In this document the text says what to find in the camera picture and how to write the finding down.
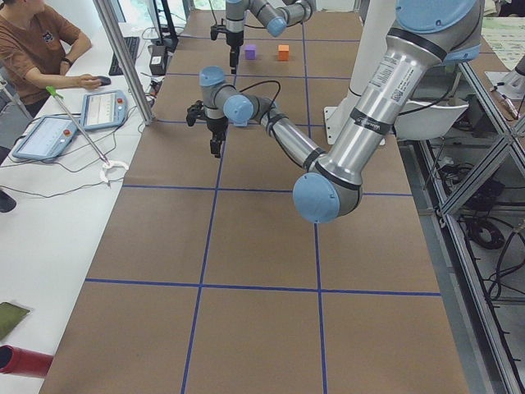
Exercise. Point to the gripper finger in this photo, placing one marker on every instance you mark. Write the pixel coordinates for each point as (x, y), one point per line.
(216, 148)
(234, 59)

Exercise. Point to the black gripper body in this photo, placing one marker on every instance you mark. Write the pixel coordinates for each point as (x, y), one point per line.
(234, 39)
(216, 128)

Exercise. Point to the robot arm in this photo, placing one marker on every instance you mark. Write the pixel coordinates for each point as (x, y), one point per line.
(274, 19)
(401, 41)

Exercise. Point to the purple foam block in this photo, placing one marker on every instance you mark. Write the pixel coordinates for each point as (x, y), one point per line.
(250, 52)

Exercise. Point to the orange foam block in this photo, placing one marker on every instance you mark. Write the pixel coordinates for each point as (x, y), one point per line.
(283, 52)

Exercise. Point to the monitor stand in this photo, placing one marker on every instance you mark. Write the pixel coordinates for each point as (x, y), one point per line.
(168, 35)

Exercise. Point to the black power adapter box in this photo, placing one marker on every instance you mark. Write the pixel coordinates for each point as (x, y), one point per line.
(158, 60)

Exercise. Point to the grabber reacher tool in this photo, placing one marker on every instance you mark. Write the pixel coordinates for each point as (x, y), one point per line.
(107, 163)

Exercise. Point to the right teach pendant tablet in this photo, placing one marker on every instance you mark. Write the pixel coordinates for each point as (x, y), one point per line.
(103, 110)

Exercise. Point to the teach pendant tablet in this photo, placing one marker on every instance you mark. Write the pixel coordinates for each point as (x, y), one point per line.
(48, 139)
(103, 110)

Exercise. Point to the black computer mouse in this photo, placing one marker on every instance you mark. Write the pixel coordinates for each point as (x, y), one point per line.
(104, 80)

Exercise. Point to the left teach pendant tablet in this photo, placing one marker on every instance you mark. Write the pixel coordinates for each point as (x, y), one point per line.
(48, 139)

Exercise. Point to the person in brown shirt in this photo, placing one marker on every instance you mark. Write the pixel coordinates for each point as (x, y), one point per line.
(38, 48)

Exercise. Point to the white chair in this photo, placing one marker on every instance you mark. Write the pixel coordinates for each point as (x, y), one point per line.
(417, 123)

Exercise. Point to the green cloth pouch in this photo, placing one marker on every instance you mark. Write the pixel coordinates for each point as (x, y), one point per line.
(11, 316)

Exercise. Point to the red cylinder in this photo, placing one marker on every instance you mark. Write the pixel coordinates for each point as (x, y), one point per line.
(26, 363)

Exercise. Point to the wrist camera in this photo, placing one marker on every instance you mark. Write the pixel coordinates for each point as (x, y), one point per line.
(195, 112)
(215, 30)

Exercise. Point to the aluminium frame post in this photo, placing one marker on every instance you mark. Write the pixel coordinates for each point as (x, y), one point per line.
(107, 16)

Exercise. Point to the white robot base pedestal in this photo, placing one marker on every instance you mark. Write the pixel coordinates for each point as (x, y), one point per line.
(377, 16)

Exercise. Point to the aluminium frame rack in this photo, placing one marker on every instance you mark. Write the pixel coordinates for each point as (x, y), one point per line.
(469, 188)

